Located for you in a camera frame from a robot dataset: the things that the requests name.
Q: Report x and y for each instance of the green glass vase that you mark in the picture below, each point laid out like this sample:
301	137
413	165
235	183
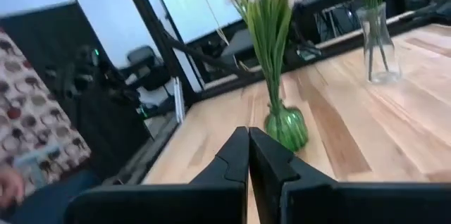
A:
285	132

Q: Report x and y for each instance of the clear smooth glass carafe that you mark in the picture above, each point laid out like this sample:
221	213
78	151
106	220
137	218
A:
382	69

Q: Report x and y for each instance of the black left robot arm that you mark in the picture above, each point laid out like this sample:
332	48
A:
88	76

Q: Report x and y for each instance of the pale handheld device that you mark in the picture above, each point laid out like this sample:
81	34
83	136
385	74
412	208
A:
35	167

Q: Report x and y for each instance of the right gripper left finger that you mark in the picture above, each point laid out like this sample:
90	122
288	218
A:
197	203

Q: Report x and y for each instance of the person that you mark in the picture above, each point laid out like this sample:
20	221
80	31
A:
28	118

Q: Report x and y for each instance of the person's hand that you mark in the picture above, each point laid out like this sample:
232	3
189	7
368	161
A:
10	190

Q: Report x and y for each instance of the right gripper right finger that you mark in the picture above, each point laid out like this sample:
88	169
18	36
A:
317	203

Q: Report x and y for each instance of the black aluminium table frame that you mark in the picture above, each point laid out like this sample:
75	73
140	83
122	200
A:
151	19

